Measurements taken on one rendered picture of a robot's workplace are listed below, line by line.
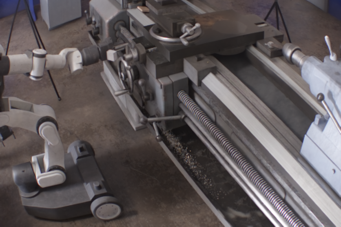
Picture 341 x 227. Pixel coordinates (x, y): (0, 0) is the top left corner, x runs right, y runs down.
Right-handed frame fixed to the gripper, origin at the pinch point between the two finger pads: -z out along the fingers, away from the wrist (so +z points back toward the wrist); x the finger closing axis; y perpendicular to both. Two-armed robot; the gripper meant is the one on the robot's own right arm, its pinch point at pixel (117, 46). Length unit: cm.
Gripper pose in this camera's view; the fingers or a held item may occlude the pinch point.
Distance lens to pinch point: 191.5
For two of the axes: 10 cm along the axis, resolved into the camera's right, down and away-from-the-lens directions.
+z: -8.9, 2.8, -3.5
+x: -0.4, -8.4, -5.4
